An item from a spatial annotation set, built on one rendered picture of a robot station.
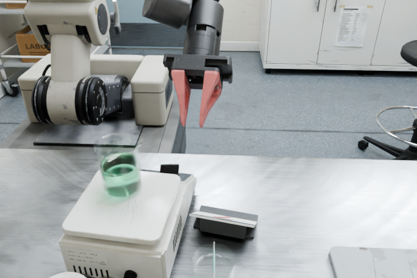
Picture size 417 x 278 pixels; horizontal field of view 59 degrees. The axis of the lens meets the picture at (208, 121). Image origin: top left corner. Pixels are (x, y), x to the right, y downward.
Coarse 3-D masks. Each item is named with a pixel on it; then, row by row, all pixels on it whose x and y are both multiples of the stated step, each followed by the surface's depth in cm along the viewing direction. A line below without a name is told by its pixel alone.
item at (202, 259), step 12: (204, 252) 49; (216, 252) 49; (228, 252) 48; (192, 264) 46; (204, 264) 48; (216, 264) 48; (228, 264) 48; (204, 276) 44; (216, 276) 46; (228, 276) 45
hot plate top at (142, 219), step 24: (96, 192) 47; (144, 192) 47; (168, 192) 47; (72, 216) 44; (96, 216) 44; (120, 216) 44; (144, 216) 44; (168, 216) 44; (120, 240) 41; (144, 240) 41
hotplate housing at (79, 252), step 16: (192, 176) 59; (192, 192) 57; (176, 208) 48; (176, 224) 47; (64, 240) 43; (80, 240) 43; (96, 240) 43; (176, 240) 47; (64, 256) 44; (80, 256) 43; (96, 256) 43; (112, 256) 42; (128, 256) 42; (144, 256) 42; (160, 256) 41; (80, 272) 45; (96, 272) 44; (112, 272) 44; (128, 272) 43; (144, 272) 43; (160, 272) 43
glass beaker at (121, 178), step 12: (108, 132) 46; (120, 132) 47; (96, 144) 45; (108, 144) 47; (120, 144) 47; (132, 144) 47; (108, 156) 42; (120, 156) 43; (132, 156) 44; (108, 168) 44; (120, 168) 44; (132, 168) 44; (108, 180) 45; (120, 180) 44; (132, 180) 45; (108, 192) 46; (120, 192) 45; (132, 192) 46
